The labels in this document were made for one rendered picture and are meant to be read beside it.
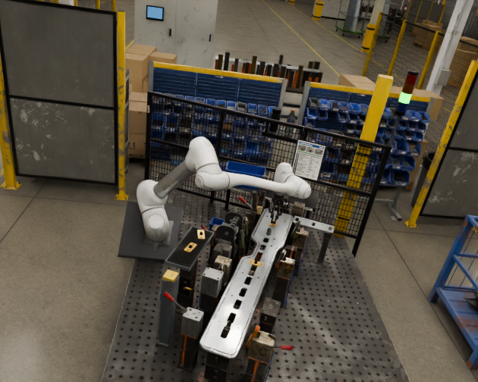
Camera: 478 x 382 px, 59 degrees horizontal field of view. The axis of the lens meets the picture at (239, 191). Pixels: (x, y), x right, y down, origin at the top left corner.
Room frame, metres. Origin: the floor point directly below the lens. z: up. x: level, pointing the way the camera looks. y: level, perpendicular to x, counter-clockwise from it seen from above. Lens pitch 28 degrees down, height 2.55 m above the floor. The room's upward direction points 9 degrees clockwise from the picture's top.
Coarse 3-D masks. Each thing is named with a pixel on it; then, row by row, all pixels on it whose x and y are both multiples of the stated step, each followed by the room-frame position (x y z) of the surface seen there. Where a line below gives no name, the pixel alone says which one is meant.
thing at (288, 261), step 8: (280, 264) 2.04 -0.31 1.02; (288, 264) 2.03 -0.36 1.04; (280, 272) 2.04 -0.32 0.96; (288, 272) 2.03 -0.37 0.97; (280, 280) 2.04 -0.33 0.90; (288, 280) 2.06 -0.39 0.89; (280, 288) 2.04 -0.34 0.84; (288, 288) 2.03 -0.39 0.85; (272, 296) 2.04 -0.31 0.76; (280, 296) 2.03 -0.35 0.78
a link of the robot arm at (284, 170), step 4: (280, 164) 2.48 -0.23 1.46; (284, 164) 2.47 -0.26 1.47; (288, 164) 2.48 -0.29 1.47; (280, 168) 2.46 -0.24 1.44; (284, 168) 2.45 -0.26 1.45; (288, 168) 2.46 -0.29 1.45; (276, 172) 2.47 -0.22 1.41; (280, 172) 2.45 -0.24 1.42; (284, 172) 2.44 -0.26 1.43; (288, 172) 2.45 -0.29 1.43; (292, 172) 2.48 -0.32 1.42; (276, 176) 2.46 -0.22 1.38; (280, 176) 2.44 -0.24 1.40; (284, 176) 2.43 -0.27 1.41; (288, 176) 2.42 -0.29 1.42; (276, 180) 2.46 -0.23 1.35; (280, 180) 2.43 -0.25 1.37; (284, 180) 2.41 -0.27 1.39
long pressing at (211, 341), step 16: (256, 224) 2.45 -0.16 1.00; (288, 224) 2.52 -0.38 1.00; (256, 240) 2.27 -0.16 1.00; (272, 240) 2.30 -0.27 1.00; (272, 256) 2.13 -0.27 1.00; (240, 272) 1.93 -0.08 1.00; (256, 272) 1.95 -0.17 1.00; (240, 288) 1.79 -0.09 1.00; (256, 288) 1.82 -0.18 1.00; (224, 304) 1.66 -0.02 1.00; (256, 304) 1.70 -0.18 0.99; (224, 320) 1.55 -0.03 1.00; (240, 320) 1.56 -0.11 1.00; (208, 336) 1.43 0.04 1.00; (240, 336) 1.46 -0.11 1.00; (224, 352) 1.35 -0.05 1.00
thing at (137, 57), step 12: (132, 48) 7.18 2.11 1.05; (144, 48) 7.32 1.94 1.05; (156, 48) 7.55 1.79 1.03; (132, 60) 6.40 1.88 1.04; (144, 60) 6.55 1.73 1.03; (156, 60) 6.82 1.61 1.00; (168, 60) 6.83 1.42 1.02; (132, 72) 6.40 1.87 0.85; (144, 72) 6.58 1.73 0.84; (132, 84) 6.40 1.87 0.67; (144, 84) 6.42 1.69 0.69
